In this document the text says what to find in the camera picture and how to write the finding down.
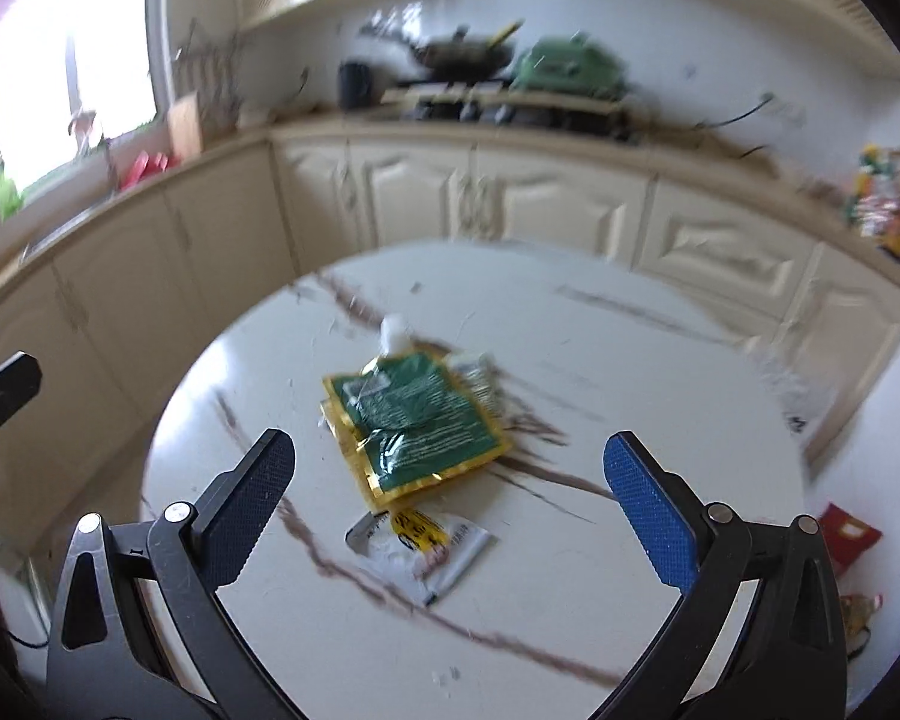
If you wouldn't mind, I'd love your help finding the colourful snack bag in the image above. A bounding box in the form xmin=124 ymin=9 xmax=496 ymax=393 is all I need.
xmin=840 ymin=592 xmax=884 ymax=665

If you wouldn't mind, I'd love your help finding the metal sink faucet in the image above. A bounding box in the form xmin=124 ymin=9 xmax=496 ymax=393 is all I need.
xmin=67 ymin=111 xmax=121 ymax=200

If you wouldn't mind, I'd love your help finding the small pinkish rag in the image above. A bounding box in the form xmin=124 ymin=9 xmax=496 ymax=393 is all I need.
xmin=67 ymin=111 xmax=98 ymax=155

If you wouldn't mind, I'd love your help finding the green gold spout pouch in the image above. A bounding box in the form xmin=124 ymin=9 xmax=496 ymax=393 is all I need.
xmin=321 ymin=313 xmax=512 ymax=515

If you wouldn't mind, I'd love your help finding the white packet yellow label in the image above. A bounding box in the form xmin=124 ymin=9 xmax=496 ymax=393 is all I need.
xmin=345 ymin=508 xmax=494 ymax=608

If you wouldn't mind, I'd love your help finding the red snack bag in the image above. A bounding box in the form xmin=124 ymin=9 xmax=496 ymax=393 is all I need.
xmin=817 ymin=502 xmax=884 ymax=580

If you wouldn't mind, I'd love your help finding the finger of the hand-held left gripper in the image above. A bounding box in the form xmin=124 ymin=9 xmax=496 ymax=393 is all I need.
xmin=0 ymin=352 xmax=42 ymax=458

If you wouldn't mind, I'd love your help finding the black power cable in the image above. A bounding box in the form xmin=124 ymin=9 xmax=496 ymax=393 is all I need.
xmin=694 ymin=94 xmax=777 ymax=130

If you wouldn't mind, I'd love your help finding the green electric cooking pot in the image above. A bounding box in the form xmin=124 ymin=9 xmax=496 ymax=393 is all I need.
xmin=511 ymin=34 xmax=627 ymax=100

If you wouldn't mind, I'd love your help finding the wall utensil rail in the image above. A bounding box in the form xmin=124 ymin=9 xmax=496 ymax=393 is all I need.
xmin=172 ymin=19 xmax=248 ymax=132

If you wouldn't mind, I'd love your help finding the wooden cutting board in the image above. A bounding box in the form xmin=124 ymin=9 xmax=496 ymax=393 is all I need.
xmin=166 ymin=92 xmax=205 ymax=162

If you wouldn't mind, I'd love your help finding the black electric kettle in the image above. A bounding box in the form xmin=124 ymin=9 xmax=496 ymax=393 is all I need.
xmin=339 ymin=61 xmax=374 ymax=110

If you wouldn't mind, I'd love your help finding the group of condiment bottles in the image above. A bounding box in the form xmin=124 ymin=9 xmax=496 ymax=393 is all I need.
xmin=844 ymin=144 xmax=900 ymax=263

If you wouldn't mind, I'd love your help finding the wooden stove shelf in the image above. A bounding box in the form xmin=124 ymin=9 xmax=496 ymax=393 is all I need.
xmin=386 ymin=86 xmax=638 ymax=117

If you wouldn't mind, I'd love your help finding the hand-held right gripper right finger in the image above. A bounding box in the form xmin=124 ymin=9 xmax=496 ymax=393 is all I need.
xmin=602 ymin=431 xmax=848 ymax=720

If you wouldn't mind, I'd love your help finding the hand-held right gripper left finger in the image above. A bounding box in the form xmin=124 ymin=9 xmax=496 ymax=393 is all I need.
xmin=45 ymin=427 xmax=301 ymax=720

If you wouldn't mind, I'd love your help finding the round marble table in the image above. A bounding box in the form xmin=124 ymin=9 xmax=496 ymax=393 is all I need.
xmin=141 ymin=240 xmax=807 ymax=720

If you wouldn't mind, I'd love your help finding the wok with lid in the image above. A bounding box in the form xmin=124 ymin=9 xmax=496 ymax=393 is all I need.
xmin=360 ymin=19 xmax=526 ymax=83

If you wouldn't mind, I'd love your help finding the black gas stove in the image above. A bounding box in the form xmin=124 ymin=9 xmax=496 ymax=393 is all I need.
xmin=382 ymin=86 xmax=646 ymax=143

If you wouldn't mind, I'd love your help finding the kitchen window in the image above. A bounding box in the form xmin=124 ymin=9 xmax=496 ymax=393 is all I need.
xmin=0 ymin=0 xmax=158 ymax=203

